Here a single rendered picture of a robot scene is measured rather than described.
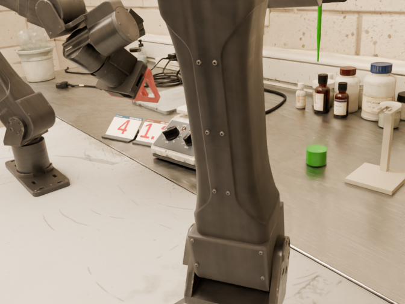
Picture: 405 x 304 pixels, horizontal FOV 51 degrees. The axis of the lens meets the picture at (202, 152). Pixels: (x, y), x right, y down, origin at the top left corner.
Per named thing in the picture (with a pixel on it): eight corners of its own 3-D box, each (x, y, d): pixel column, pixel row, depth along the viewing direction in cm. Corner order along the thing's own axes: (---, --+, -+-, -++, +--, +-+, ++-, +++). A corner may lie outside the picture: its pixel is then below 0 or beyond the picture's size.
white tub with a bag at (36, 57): (55, 81, 169) (43, 25, 160) (18, 84, 168) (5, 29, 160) (62, 73, 182) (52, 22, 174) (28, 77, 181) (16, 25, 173)
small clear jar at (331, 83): (336, 107, 112) (337, 82, 109) (314, 109, 112) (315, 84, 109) (330, 101, 117) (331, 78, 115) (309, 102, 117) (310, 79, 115)
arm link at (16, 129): (52, 103, 83) (29, 102, 85) (21, 117, 75) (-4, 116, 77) (58, 133, 85) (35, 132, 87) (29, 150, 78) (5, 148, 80)
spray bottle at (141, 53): (146, 64, 190) (143, 39, 186) (137, 64, 190) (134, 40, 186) (148, 62, 193) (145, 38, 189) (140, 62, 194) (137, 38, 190)
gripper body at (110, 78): (115, 61, 83) (87, 40, 77) (150, 66, 76) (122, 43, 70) (101, 91, 82) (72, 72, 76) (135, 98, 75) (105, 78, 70)
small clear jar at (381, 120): (374, 127, 96) (376, 105, 94) (381, 121, 100) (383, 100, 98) (396, 130, 94) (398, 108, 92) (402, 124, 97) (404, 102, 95)
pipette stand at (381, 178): (391, 195, 68) (400, 119, 63) (344, 182, 73) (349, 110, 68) (410, 177, 73) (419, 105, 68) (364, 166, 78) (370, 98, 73)
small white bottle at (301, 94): (294, 107, 115) (295, 82, 113) (303, 105, 115) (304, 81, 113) (297, 109, 113) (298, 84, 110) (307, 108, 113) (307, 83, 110)
